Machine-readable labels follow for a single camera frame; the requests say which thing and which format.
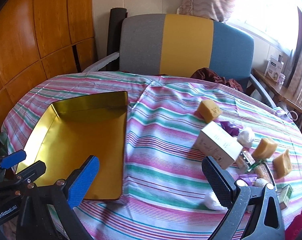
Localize purple wrapper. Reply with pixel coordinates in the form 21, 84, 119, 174
237, 175, 258, 187
220, 121, 239, 137

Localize wooden cabinet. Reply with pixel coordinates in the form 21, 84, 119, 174
0, 0, 97, 135

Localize red cloth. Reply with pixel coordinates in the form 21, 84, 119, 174
285, 206, 302, 240

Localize white printed box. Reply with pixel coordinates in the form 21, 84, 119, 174
265, 54, 285, 82

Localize maroon tin box gold inside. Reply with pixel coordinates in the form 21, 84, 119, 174
15, 91, 128, 202

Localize yellow block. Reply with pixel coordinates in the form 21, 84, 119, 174
251, 137, 278, 159
273, 149, 293, 179
196, 99, 223, 123

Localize striped tablecloth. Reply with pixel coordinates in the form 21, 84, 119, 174
1, 70, 302, 240

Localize cracker packet green edges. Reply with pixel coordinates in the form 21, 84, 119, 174
246, 161, 275, 187
235, 150, 254, 173

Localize white carton box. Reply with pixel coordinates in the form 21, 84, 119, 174
193, 121, 243, 170

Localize wooden side table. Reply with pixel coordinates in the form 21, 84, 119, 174
252, 69, 302, 115

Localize beige side curtain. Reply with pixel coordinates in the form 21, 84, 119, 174
287, 7, 302, 105

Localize grey yellow blue chair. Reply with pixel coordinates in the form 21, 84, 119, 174
82, 14, 276, 105

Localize bright window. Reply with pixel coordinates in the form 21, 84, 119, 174
226, 0, 301, 55

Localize small green box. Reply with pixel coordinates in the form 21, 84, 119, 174
277, 184, 293, 209

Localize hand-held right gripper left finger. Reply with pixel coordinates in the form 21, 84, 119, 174
16, 154, 100, 240

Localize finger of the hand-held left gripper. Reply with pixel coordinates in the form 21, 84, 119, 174
0, 149, 26, 180
6, 161, 47, 190

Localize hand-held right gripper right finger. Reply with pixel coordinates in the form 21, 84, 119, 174
201, 156, 286, 240

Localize maroon cloth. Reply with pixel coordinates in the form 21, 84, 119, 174
190, 67, 244, 94

